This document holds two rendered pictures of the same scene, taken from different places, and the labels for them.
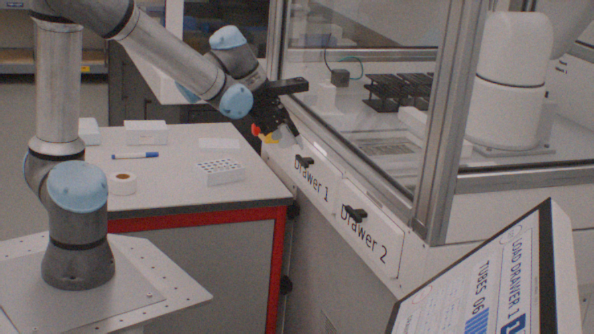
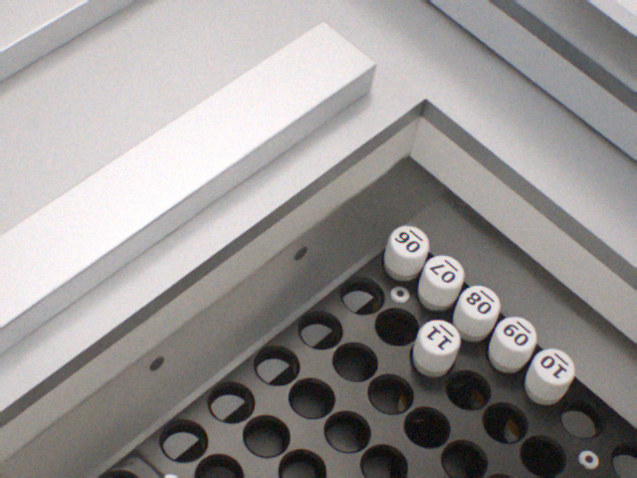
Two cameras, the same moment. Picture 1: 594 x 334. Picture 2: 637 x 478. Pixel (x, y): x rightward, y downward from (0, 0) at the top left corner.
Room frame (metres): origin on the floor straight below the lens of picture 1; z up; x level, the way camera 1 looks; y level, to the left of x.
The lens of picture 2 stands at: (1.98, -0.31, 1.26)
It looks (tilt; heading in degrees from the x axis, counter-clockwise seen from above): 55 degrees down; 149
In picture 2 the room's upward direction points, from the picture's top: 12 degrees clockwise
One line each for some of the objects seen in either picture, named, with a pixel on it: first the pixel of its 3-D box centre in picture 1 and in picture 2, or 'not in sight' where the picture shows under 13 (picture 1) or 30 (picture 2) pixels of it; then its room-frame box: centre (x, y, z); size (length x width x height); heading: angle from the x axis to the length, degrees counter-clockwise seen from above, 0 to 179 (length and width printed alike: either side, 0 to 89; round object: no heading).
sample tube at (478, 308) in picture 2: not in sight; (464, 342); (1.81, -0.14, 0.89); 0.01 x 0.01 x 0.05
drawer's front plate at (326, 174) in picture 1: (314, 171); not in sight; (1.81, -0.03, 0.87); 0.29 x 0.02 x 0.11; 24
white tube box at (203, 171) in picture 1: (219, 171); not in sight; (1.97, 0.24, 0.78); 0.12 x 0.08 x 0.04; 127
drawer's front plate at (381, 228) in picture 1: (366, 225); not in sight; (1.53, -0.16, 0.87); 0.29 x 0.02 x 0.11; 24
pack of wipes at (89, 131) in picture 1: (83, 131); not in sight; (2.18, 0.69, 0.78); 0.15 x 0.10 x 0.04; 23
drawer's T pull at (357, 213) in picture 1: (358, 213); not in sight; (1.51, -0.13, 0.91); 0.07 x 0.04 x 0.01; 24
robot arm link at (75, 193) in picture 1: (77, 199); not in sight; (1.38, 0.45, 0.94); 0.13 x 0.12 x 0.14; 37
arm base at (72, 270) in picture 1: (78, 250); not in sight; (1.38, 0.45, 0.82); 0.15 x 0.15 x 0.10
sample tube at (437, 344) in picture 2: not in sight; (425, 376); (1.81, -0.16, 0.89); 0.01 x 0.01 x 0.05
